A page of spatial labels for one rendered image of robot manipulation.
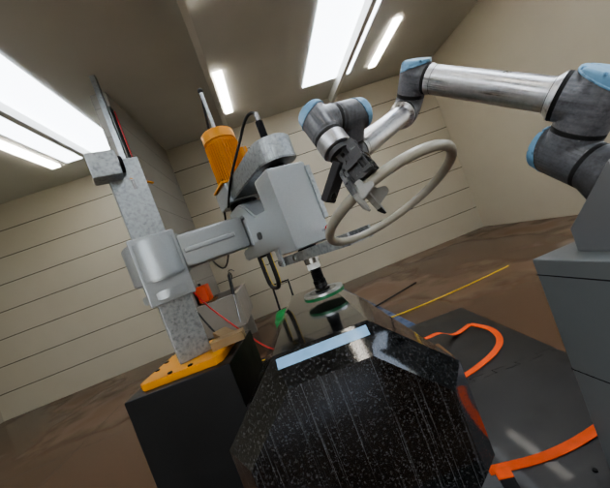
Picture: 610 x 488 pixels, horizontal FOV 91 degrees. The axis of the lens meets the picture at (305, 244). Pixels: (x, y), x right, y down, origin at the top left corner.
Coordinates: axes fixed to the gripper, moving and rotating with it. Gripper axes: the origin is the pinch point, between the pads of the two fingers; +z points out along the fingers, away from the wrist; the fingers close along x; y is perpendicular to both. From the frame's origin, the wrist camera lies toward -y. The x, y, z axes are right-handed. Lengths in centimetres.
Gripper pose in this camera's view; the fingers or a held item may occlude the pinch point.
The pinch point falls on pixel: (374, 212)
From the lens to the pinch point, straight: 79.8
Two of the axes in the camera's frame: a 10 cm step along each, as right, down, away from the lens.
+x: 5.7, -0.3, 8.2
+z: 5.0, 8.1, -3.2
